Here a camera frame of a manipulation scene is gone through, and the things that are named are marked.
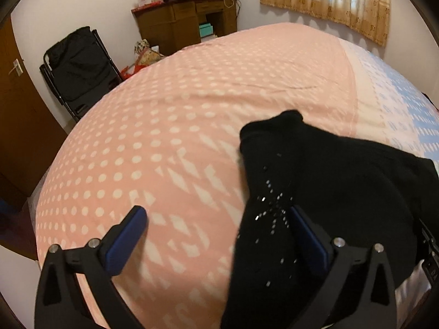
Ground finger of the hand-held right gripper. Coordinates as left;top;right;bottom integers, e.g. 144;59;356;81
417;217;439;280

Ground red bag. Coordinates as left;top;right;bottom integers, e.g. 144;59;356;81
120;63;145;81

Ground metal door handle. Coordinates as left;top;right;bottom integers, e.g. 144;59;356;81
8;59;25;76

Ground brown wooden door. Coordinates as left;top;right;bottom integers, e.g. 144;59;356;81
0;17;68;207

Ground polka dot bed sheet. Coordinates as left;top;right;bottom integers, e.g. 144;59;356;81
34;22;439;329

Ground bags on floor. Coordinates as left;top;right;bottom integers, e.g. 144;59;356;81
133;39;166;66

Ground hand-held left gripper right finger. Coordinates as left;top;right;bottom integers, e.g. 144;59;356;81
291;206;398;329

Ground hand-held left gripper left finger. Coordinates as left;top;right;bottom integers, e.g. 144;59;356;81
34;206;148;329

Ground black pants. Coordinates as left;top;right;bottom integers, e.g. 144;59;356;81
219;110;439;329

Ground black folding chair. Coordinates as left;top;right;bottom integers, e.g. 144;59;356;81
39;25;125;123

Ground brown wooden desk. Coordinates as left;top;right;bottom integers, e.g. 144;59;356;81
132;0;239;57

